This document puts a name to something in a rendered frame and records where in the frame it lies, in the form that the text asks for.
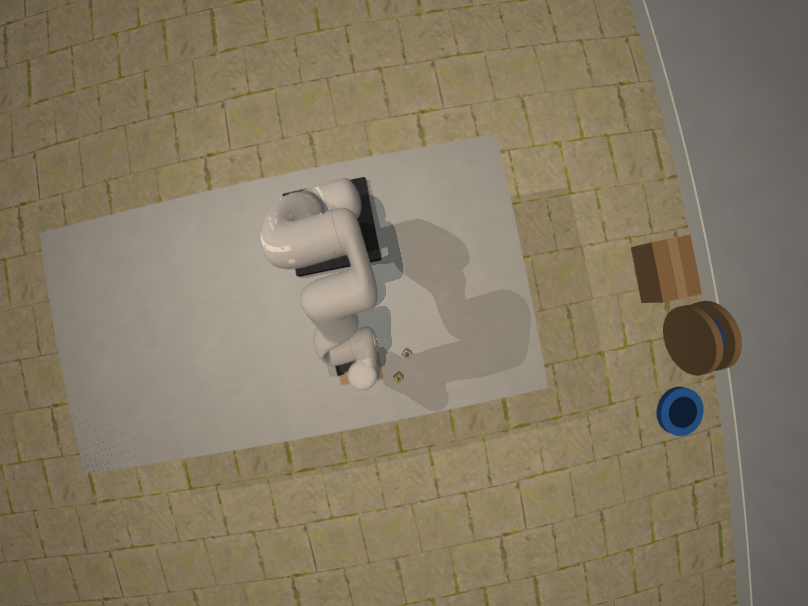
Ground brown flat mat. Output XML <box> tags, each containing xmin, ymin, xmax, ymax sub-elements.
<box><xmin>340</xmin><ymin>345</ymin><xmax>383</xmax><ymax>385</ymax></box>

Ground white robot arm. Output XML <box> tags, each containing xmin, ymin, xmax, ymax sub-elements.
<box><xmin>260</xmin><ymin>178</ymin><xmax>380</xmax><ymax>390</ymax></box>

